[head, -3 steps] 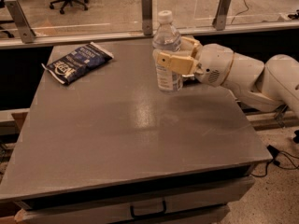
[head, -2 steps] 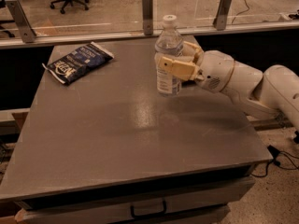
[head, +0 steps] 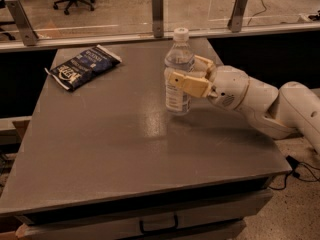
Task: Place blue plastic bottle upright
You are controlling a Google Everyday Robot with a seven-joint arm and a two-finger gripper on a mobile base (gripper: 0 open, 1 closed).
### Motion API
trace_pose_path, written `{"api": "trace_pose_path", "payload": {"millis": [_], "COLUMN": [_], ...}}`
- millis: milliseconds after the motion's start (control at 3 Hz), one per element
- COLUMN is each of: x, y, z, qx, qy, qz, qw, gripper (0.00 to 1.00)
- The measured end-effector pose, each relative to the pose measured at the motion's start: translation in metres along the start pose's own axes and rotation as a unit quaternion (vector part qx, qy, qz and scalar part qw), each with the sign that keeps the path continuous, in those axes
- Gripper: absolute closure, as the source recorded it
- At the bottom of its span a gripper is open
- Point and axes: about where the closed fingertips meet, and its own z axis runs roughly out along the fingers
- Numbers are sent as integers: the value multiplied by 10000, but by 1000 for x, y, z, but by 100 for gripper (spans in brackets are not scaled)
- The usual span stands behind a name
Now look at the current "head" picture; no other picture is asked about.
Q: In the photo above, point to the black drawer handle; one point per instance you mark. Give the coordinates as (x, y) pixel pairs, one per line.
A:
(158, 227)

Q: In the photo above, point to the left metal glass bracket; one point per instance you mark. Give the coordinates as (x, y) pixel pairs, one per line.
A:
(27, 33)

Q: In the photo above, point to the metal glass bracket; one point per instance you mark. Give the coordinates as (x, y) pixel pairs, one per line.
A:
(236, 19)
(27, 33)
(157, 18)

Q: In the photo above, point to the grey table drawer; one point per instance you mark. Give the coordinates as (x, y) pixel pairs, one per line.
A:
(221, 218)

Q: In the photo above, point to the right metal glass bracket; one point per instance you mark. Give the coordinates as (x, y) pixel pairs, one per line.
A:
(236, 19)

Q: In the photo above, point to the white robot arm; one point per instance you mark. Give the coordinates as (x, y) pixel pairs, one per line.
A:
(276, 112)

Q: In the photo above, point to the metal window rail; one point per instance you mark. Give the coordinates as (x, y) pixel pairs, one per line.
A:
(75, 42)

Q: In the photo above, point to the middle metal glass bracket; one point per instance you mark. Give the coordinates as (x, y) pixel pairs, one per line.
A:
(157, 18)

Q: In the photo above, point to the clear blue-labelled plastic bottle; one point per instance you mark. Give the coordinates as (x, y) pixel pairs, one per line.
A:
(180, 57)

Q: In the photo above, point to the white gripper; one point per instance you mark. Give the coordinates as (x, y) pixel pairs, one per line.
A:
(230, 87)

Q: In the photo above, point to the dark blue snack bag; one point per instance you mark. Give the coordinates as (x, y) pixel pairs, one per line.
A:
(84, 67)

